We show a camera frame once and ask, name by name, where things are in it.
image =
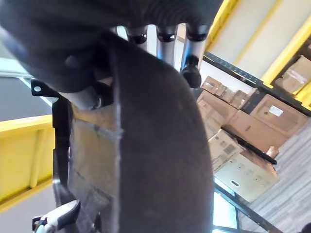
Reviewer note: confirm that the left robot hand silver links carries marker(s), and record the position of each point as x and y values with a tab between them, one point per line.
60	216

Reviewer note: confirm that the right robot hand black cloth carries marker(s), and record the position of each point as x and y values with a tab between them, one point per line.
73	36

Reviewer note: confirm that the black sole-shaped part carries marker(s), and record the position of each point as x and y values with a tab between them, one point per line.
158	136

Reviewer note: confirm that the small cardboard box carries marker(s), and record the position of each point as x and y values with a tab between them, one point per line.
213	85
239	99

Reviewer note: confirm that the plain large cardboard box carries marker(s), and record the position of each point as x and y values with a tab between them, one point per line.
216	114

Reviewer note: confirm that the cardboard box with barcode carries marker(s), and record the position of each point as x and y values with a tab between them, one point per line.
223	148

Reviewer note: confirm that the long plain cardboard box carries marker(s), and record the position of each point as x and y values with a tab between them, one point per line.
257	131

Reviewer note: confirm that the cardboard box with white label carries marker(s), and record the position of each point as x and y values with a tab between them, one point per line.
279	116

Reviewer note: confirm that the torn cardboard box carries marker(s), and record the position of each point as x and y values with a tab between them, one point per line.
295	75

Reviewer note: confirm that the flat black bar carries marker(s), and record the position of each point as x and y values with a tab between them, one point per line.
257	150

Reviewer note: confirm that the small crumpled brown object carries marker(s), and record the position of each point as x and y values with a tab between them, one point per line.
272	151

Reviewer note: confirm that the dark robot foot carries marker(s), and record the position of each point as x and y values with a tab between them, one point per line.
306	229

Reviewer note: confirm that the yellow shelf frame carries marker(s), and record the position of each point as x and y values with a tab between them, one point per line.
286	53
19	150

